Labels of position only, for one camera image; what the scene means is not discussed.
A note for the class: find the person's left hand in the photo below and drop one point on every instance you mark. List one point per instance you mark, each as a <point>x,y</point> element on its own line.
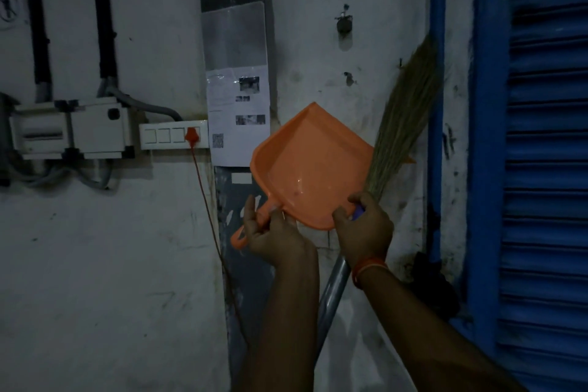
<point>275,240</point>

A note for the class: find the person's right hand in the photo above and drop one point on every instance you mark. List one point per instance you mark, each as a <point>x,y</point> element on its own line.
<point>367,235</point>

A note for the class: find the orange plastic dustpan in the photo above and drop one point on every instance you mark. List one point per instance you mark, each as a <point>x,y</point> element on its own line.
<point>312,166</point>

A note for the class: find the person's left forearm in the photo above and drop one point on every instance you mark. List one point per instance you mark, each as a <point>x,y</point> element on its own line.
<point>280,336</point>

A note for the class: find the person's right forearm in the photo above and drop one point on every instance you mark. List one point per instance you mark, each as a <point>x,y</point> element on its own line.
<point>422,341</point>

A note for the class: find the orange wrist band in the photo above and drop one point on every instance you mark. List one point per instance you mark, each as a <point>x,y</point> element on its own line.
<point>367,265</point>

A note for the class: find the small white label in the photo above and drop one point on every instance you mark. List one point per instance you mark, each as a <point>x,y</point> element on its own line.
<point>241,178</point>

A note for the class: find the orange tape strip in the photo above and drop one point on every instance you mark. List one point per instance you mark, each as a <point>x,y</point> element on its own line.
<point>409,160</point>

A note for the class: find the red plug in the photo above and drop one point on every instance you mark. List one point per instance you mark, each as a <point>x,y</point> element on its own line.
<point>192,135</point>

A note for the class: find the printed white paper notice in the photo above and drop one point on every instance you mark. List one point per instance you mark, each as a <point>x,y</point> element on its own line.
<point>225,102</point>

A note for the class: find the grey flexible conduit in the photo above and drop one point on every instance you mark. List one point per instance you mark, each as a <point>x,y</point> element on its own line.
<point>147,107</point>

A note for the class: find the blue roller shutter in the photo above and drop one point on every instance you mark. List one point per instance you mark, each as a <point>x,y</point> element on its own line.
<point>546,176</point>

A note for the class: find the white electrical box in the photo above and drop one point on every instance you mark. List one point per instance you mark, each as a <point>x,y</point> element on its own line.
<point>96,130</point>

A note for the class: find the clear plastic sheet holder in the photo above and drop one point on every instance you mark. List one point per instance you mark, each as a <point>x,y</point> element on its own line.
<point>234,33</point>

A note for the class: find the white breaker box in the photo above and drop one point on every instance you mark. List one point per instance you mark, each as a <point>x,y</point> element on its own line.
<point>39,130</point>

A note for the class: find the black conduit pipe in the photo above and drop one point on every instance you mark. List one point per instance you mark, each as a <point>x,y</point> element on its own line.
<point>103,15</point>
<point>36,15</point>

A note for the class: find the white switch panel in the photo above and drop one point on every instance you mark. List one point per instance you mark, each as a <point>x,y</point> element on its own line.
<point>161,134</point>

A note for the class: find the metal wall hook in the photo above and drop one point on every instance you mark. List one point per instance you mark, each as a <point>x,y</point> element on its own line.
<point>344,24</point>

